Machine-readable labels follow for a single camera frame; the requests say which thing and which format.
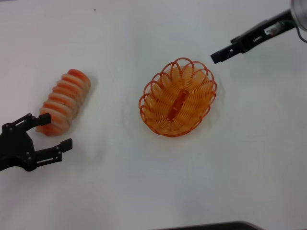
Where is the orange woven plastic basket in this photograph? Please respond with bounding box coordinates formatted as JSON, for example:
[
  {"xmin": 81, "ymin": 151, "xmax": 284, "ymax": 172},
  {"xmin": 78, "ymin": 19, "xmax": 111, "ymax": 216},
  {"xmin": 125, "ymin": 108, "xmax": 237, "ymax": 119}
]
[{"xmin": 138, "ymin": 57, "xmax": 218, "ymax": 139}]

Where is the grey right arm cable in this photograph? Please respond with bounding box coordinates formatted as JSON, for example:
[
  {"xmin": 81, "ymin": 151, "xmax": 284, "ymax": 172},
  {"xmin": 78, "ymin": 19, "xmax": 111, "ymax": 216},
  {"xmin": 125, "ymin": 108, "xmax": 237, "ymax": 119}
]
[{"xmin": 296, "ymin": 23, "xmax": 307, "ymax": 44}]

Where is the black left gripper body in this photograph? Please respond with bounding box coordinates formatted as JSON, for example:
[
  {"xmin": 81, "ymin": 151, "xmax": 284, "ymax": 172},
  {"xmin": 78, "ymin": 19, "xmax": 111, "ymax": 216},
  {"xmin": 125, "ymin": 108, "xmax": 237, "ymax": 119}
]
[{"xmin": 0, "ymin": 130, "xmax": 37, "ymax": 172}]

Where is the dark robot torso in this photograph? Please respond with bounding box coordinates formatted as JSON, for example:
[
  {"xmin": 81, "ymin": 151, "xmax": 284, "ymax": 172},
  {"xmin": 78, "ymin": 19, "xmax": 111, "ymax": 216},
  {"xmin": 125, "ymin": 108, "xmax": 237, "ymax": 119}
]
[{"xmin": 153, "ymin": 220, "xmax": 264, "ymax": 230}]

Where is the orange striped bread roll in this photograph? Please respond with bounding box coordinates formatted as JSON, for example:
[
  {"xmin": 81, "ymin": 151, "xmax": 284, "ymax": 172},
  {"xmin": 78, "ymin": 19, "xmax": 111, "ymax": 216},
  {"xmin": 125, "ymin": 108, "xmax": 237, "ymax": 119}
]
[{"xmin": 35, "ymin": 69, "xmax": 92, "ymax": 137}]

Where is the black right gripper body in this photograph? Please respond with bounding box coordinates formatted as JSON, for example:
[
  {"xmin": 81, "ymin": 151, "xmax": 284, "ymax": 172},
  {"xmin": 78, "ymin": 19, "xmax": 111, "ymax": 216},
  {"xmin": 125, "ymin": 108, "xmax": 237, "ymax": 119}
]
[{"xmin": 263, "ymin": 9, "xmax": 297, "ymax": 37}]

